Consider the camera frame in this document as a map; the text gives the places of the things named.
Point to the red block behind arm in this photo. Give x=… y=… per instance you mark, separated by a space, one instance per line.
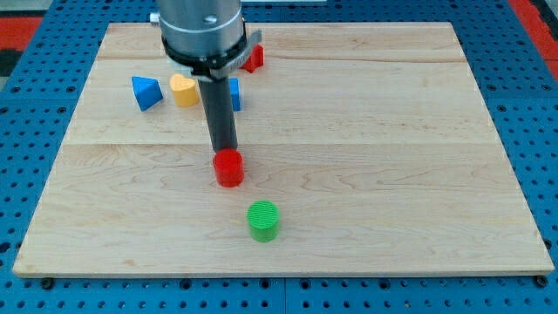
x=256 y=59

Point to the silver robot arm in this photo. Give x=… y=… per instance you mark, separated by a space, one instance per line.
x=207 y=39

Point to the blue block behind rod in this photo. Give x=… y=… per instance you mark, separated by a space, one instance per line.
x=235 y=94

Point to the red cylinder block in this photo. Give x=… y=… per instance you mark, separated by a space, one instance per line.
x=228 y=168

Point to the yellow heart block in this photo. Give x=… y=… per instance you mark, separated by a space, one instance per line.
x=184 y=90

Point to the wooden board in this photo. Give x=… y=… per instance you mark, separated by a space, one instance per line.
x=373 y=140

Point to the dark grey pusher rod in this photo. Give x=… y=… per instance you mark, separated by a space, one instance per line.
x=218 y=108

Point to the green cylinder block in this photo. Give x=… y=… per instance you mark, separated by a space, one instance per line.
x=263 y=221

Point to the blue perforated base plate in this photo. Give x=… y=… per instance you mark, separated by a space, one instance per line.
x=514 y=77

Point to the blue triangle block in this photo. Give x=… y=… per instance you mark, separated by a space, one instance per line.
x=146 y=91

